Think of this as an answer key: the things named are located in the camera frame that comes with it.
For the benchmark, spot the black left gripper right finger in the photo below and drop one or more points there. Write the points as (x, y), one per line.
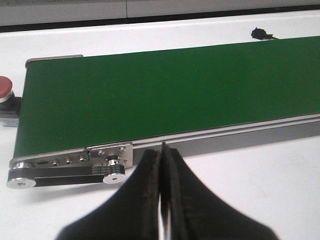
(193, 212)

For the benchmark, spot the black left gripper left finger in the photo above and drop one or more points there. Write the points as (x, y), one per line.
(130, 214)

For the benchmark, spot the red mushroom push button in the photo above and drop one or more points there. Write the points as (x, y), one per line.
(10, 105)

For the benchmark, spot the silver drive pulley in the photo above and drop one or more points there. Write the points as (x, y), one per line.
(114, 171)

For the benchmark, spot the black timing drive belt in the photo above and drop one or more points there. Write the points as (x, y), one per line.
(61, 175)

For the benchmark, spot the silver conveyor end roller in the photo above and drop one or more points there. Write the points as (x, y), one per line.
(21, 182)

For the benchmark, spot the green conveyor belt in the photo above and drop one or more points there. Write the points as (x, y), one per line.
(85, 101)

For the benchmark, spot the grey speckled stone counter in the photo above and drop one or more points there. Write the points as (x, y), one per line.
(24, 12)

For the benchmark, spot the aluminium conveyor frame rail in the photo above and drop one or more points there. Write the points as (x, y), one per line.
(190, 143)

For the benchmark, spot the black sensor with cable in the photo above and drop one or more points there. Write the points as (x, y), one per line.
(261, 34)

